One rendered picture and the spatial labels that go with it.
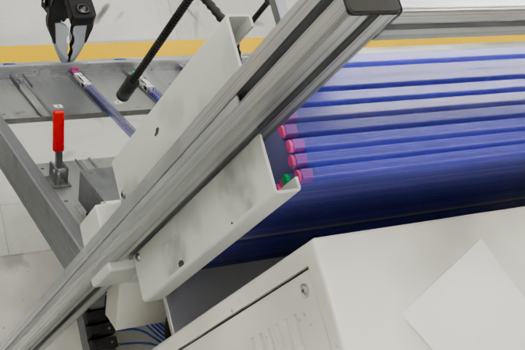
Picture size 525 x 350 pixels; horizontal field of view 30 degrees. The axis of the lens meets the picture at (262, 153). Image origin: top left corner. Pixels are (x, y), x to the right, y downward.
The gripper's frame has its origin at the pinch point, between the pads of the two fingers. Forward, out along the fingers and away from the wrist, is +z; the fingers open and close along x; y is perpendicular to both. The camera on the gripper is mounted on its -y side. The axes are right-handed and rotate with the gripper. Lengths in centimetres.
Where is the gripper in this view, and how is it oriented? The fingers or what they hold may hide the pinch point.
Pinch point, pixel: (68, 60)
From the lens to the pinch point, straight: 191.9
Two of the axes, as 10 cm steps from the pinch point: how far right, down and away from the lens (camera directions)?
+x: -8.7, 0.9, -4.8
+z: -1.2, 9.1, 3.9
